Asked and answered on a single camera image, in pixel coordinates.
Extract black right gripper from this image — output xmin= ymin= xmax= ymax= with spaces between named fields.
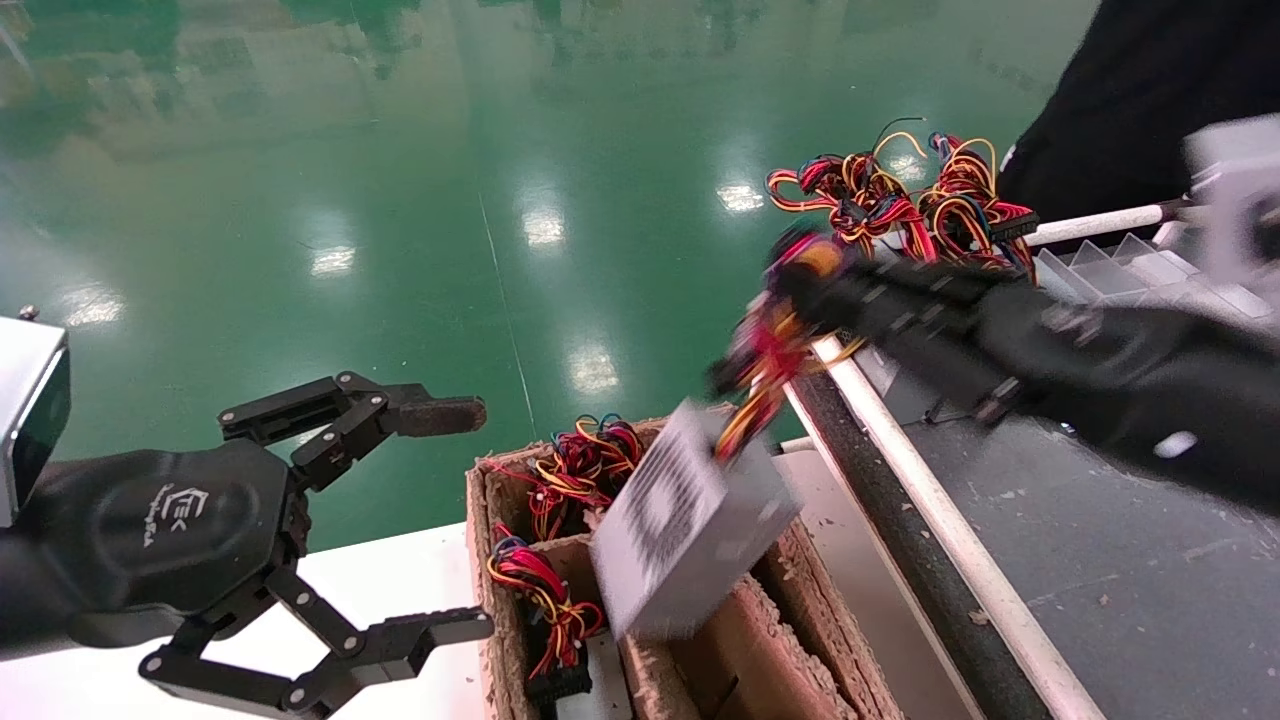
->
xmin=783 ymin=258 xmax=1219 ymax=473

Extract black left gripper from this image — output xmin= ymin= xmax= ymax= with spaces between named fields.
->
xmin=28 ymin=371 xmax=495 ymax=720

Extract grey power supply red wires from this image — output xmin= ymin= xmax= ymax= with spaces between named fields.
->
xmin=590 ymin=228 xmax=853 ymax=643

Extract short cardboard divider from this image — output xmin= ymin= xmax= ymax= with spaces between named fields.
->
xmin=545 ymin=533 xmax=691 ymax=720

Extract clear plastic divider tray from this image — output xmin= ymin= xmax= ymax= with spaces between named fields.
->
xmin=1035 ymin=232 xmax=1280 ymax=323

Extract person in black clothing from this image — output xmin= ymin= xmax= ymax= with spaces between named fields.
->
xmin=998 ymin=0 xmax=1280 ymax=226

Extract brown cardboard box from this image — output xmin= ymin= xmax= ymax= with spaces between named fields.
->
xmin=465 ymin=405 xmax=907 ymax=720

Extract long cardboard divider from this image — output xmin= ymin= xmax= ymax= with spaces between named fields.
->
xmin=680 ymin=575 xmax=836 ymax=720

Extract grey power supply with wires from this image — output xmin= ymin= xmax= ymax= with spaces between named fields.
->
xmin=918 ymin=130 xmax=1041 ymax=273

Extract power supply with coloured wires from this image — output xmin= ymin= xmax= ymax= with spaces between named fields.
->
xmin=486 ymin=535 xmax=633 ymax=720
xmin=485 ymin=414 xmax=647 ymax=543

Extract long white frame tube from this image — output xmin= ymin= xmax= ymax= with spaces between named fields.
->
xmin=785 ymin=335 xmax=1103 ymax=720

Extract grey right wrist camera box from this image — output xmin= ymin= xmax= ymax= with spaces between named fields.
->
xmin=1183 ymin=113 xmax=1280 ymax=293

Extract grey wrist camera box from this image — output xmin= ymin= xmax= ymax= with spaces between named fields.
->
xmin=1183 ymin=113 xmax=1280 ymax=293
xmin=0 ymin=305 xmax=72 ymax=528

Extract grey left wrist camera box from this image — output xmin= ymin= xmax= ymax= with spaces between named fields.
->
xmin=0 ymin=305 xmax=72 ymax=528

